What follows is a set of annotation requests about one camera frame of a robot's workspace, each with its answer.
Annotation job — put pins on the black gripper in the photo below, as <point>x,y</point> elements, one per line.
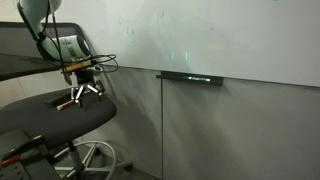
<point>86,76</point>

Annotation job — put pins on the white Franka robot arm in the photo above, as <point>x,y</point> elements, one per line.
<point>60,46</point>

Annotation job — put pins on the dark marker with label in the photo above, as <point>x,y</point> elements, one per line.
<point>196,79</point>

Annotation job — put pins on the black mesh-back stool chair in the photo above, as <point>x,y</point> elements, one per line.
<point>50,123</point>

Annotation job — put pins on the large white whiteboard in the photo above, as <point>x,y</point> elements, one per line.
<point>216,33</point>

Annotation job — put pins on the gold wrist camera bar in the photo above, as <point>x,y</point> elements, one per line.
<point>75,67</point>

